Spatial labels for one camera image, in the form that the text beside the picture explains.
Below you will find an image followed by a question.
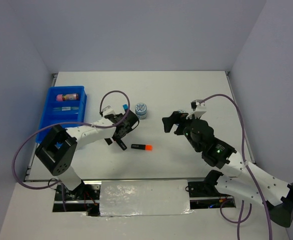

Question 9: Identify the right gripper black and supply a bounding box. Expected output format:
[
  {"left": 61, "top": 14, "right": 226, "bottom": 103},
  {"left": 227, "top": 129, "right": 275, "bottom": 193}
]
[{"left": 162, "top": 110, "right": 202, "bottom": 152}]

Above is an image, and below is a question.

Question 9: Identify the pink cap black highlighter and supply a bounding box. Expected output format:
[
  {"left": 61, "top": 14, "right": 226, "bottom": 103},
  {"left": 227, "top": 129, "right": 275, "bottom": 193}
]
[{"left": 115, "top": 138, "right": 127, "bottom": 151}]

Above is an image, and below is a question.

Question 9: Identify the blue slim pen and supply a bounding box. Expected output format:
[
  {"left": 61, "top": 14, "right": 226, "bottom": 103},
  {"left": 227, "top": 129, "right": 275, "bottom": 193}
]
[{"left": 52, "top": 106, "right": 79, "bottom": 112}]

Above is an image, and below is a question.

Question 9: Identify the pink cap pencil tube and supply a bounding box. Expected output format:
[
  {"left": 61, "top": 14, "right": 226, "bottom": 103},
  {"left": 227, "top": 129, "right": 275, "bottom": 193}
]
[{"left": 56, "top": 93, "right": 79, "bottom": 102}]

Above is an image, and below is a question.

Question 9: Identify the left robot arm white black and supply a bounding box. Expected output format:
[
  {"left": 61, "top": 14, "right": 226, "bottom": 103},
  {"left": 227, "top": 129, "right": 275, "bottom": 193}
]
[{"left": 35, "top": 110, "right": 140, "bottom": 200}]

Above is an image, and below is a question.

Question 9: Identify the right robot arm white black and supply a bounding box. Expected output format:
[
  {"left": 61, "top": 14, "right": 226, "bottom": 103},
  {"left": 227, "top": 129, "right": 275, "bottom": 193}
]
[{"left": 162, "top": 111, "right": 293, "bottom": 228}]

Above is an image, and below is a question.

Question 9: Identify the blue paint jar left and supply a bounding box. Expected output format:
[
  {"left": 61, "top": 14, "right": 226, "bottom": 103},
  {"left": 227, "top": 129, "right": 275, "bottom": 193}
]
[{"left": 134, "top": 102, "right": 148, "bottom": 120}]

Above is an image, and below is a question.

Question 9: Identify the orange cap black highlighter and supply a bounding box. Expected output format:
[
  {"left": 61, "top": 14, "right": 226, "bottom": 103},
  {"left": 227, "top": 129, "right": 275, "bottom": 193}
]
[{"left": 131, "top": 144, "right": 153, "bottom": 151}]

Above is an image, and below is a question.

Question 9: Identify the blue cap black highlighter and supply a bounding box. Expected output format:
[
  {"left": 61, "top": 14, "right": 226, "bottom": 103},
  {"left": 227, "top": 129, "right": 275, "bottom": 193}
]
[{"left": 122, "top": 104, "right": 129, "bottom": 111}]

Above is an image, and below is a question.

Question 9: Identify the blue compartment bin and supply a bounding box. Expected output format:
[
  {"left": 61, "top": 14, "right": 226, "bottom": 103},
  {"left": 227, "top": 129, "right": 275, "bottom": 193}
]
[{"left": 35, "top": 85, "right": 90, "bottom": 145}]

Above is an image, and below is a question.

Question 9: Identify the silver foil plate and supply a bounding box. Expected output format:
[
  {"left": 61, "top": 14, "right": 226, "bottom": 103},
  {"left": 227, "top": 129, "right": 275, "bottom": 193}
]
[{"left": 99, "top": 179, "right": 192, "bottom": 217}]

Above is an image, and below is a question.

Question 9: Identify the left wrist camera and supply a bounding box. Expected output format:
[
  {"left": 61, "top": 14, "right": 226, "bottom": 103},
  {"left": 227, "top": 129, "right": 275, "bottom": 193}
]
[{"left": 100, "top": 105, "right": 115, "bottom": 118}]

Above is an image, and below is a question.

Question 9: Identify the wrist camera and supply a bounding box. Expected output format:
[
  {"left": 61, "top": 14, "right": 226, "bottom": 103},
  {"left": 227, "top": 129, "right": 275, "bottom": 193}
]
[
  {"left": 100, "top": 105, "right": 115, "bottom": 118},
  {"left": 186, "top": 99, "right": 207, "bottom": 120}
]

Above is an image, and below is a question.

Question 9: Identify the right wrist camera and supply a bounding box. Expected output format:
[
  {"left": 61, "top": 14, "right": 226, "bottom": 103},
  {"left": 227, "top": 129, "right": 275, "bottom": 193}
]
[{"left": 186, "top": 99, "right": 207, "bottom": 120}]

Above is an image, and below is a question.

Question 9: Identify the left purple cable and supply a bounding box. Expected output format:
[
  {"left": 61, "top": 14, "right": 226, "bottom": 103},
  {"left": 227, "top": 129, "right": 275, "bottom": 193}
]
[{"left": 12, "top": 90, "right": 131, "bottom": 212}]

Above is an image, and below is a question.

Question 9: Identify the purple cable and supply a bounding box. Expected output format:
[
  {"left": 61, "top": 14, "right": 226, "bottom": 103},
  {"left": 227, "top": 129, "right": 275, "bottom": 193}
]
[
  {"left": 198, "top": 94, "right": 274, "bottom": 240},
  {"left": 12, "top": 90, "right": 131, "bottom": 212}
]

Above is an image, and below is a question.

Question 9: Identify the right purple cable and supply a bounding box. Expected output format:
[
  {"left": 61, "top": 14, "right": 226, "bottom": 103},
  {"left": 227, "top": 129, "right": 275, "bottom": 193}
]
[{"left": 198, "top": 94, "right": 274, "bottom": 240}]

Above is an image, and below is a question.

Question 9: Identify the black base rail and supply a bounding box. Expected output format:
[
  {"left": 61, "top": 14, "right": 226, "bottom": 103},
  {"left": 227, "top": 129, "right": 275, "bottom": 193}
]
[{"left": 52, "top": 180, "right": 236, "bottom": 217}]

